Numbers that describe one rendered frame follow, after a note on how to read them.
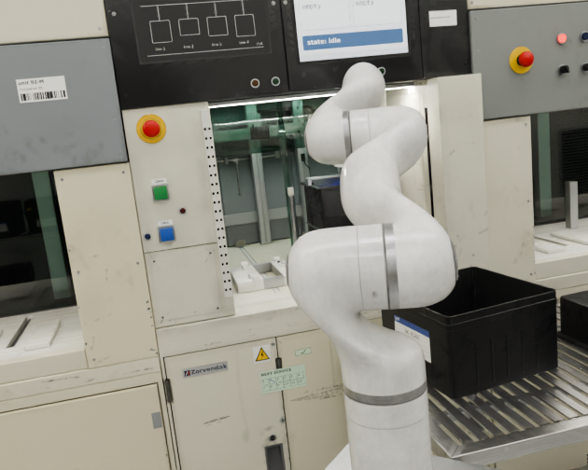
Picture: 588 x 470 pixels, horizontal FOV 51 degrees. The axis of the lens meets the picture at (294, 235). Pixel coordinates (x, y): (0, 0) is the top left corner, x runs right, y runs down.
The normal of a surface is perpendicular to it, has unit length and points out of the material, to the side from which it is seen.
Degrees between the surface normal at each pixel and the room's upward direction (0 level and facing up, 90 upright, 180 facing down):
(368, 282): 95
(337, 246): 47
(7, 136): 90
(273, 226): 90
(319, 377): 90
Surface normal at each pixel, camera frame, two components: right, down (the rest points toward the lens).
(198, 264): 0.23, 0.16
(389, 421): -0.06, 0.19
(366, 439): -0.65, 0.21
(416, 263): -0.13, -0.05
